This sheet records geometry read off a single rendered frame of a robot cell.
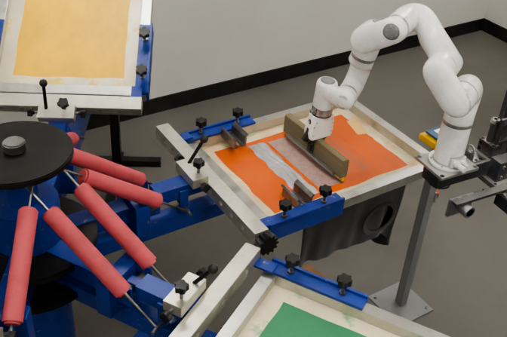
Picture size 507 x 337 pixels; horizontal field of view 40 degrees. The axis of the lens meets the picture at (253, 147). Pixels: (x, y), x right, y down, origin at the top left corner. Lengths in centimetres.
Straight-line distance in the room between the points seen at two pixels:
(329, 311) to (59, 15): 156
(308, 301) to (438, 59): 81
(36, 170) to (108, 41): 96
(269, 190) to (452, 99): 71
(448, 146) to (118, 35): 130
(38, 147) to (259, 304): 75
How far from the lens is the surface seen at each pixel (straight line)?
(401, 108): 498
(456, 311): 351
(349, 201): 238
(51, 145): 199
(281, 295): 204
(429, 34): 218
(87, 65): 269
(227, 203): 220
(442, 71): 212
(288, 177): 247
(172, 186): 227
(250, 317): 197
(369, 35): 218
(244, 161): 255
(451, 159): 232
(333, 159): 247
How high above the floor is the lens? 241
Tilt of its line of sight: 34 degrees down
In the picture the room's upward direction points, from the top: 4 degrees clockwise
